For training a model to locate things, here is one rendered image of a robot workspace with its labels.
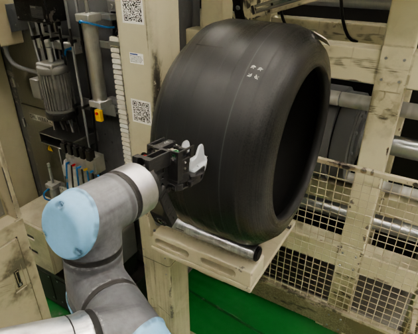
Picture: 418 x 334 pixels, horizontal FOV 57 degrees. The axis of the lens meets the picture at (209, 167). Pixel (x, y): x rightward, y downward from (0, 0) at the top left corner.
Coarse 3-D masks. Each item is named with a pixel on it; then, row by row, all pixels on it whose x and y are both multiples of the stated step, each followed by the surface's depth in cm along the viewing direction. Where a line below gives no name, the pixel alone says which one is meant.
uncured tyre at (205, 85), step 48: (192, 48) 89; (240, 48) 85; (288, 48) 84; (192, 96) 84; (240, 96) 80; (288, 96) 83; (240, 144) 79; (288, 144) 133; (192, 192) 89; (240, 192) 83; (288, 192) 127; (240, 240) 96
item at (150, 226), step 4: (148, 212) 118; (144, 216) 118; (148, 216) 118; (144, 220) 119; (148, 220) 118; (152, 220) 120; (144, 224) 120; (148, 224) 119; (152, 224) 121; (156, 224) 122; (144, 228) 121; (148, 228) 120; (152, 228) 121; (156, 228) 123; (144, 232) 122; (148, 232) 121; (152, 232) 122
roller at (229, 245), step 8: (176, 224) 118; (184, 224) 117; (184, 232) 118; (192, 232) 116; (200, 232) 115; (208, 232) 114; (208, 240) 113; (216, 240) 112; (224, 240) 111; (224, 248) 111; (232, 248) 110; (240, 248) 109; (248, 248) 108; (256, 248) 108; (248, 256) 108; (256, 256) 107
